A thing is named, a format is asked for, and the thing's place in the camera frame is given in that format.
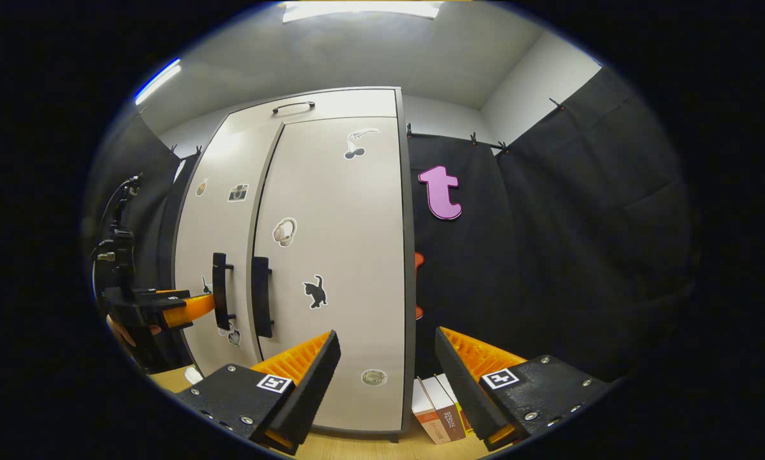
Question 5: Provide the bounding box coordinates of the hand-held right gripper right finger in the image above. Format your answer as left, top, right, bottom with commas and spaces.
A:
435, 326, 613, 452

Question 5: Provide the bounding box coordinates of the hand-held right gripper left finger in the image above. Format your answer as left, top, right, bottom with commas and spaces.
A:
173, 329, 342, 456

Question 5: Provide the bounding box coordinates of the cabinet door with phone sticker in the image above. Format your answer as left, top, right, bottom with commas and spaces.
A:
173, 118, 286, 378

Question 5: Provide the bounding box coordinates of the cabinet door with cat sticker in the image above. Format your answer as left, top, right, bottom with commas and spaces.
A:
248, 116, 415, 433

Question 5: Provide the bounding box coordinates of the white shoe cabinet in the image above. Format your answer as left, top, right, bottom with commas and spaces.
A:
158, 86, 418, 443

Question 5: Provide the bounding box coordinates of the brown box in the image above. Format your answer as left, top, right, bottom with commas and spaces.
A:
421, 376, 467, 441

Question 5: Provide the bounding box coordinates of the orange and white box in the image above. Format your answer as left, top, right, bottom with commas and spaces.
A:
411, 377, 450, 445

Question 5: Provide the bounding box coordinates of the black backdrop cloth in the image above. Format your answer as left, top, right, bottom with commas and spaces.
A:
406, 64, 699, 384

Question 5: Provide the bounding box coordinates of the twin tube ceiling light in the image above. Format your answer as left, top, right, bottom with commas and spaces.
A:
134, 59, 182, 106

